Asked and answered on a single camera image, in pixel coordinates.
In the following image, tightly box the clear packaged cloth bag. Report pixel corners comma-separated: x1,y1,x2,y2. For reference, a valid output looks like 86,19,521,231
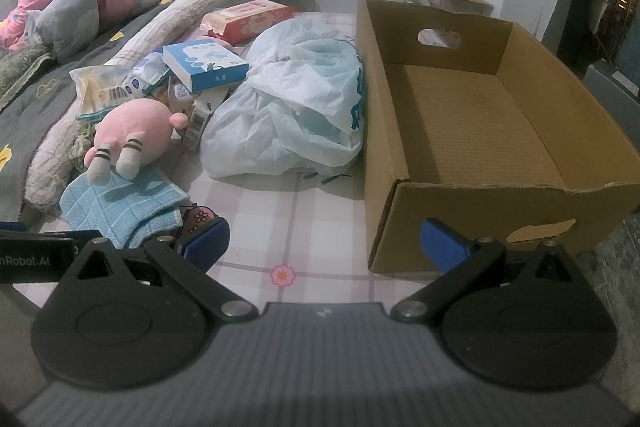
70,65,132,122

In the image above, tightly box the large brown cardboard box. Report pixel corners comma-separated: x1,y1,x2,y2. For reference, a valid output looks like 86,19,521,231
356,0,639,274

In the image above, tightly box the white plastic bag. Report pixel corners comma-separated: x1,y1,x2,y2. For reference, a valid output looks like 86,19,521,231
200,15,364,179

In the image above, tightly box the blue white wipes pack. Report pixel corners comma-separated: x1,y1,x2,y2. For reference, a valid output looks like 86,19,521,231
120,51,171,98

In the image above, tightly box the pink plush toy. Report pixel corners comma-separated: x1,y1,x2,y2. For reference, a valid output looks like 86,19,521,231
84,98,190,185

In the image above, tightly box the red tissue pack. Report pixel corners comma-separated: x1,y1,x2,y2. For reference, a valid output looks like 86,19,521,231
200,0,294,44

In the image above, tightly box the blue checked towel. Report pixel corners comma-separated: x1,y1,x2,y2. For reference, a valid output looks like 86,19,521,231
60,165,189,248

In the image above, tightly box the grey bed sheet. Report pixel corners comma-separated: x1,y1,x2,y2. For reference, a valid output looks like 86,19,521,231
1,1,170,222

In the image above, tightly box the blue white mask box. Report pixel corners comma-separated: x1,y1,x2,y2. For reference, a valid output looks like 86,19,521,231
162,39,250,93

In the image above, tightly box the white striped rolled blanket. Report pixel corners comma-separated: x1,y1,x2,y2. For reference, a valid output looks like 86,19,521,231
22,0,252,212

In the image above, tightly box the green patterned blanket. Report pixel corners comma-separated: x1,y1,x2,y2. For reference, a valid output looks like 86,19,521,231
0,43,53,110

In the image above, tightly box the small white carton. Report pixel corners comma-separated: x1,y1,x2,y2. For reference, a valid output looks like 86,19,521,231
168,77,231,150

